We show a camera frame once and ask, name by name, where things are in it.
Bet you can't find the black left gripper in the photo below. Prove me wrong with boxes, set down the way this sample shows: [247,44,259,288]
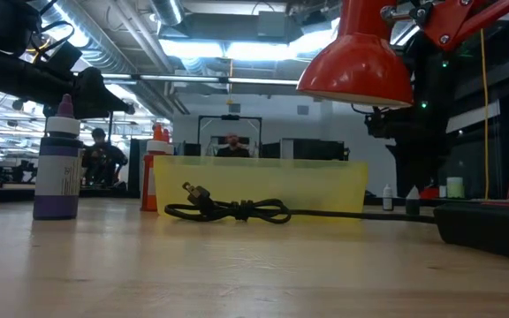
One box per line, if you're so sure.
[72,66,136,120]

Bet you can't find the black desk lamp base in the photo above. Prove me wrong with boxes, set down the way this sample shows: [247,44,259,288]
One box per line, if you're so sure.
[433,201,509,262]

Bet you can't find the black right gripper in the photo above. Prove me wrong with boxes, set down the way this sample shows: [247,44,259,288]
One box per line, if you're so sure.
[389,140,452,178]

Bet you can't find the black robot station frame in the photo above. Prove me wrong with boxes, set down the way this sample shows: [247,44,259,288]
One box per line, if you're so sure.
[197,114,263,158]

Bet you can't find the tall black cabinet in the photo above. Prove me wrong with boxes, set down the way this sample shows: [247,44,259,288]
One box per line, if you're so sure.
[127,138,143,199]

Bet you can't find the small white-capped dropper bottle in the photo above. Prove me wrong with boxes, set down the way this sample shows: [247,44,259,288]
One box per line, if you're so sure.
[382,183,394,212]

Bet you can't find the yellow translucent plastic bin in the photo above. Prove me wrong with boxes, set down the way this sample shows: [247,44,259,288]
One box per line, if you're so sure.
[152,154,369,217]

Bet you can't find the red desk lamp shade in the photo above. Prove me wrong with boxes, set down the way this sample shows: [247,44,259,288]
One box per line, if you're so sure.
[296,0,414,109]

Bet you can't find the red storage bin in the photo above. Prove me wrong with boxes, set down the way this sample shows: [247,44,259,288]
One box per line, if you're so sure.
[419,186,441,201]

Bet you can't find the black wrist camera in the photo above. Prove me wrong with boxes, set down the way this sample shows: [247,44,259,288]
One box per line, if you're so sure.
[363,108,398,140]
[44,42,83,76]

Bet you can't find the seated person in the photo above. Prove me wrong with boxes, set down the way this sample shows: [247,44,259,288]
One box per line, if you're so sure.
[216,132,251,159]

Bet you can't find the standing person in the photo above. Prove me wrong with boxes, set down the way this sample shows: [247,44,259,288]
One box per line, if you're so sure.
[80,127,129,187]

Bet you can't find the linear ceiling light fixture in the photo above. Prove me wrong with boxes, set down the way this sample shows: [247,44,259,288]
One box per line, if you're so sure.
[102,72,300,87]

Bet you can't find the orange food coloring bottle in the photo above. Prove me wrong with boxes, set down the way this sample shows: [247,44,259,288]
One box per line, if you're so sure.
[141,123,171,212]

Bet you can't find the maroon food coloring bottle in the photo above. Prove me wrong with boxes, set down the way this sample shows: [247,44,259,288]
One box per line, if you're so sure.
[161,127,176,156]

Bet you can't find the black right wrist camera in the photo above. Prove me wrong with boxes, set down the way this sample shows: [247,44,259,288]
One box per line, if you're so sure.
[363,108,398,140]

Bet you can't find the black power cord with plug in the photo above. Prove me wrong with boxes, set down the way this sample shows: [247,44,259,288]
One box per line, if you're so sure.
[163,181,437,225]

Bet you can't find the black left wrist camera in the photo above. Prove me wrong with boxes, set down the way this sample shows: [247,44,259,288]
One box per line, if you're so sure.
[44,42,83,76]

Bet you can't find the black cabinet block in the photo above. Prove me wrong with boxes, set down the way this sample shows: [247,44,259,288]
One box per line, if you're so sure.
[280,137,347,162]

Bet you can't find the green wipes canister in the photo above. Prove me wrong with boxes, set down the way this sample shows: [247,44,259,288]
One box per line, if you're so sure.
[446,176,465,200]

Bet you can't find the purple food coloring bottle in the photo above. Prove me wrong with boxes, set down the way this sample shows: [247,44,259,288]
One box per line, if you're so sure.
[32,93,84,221]

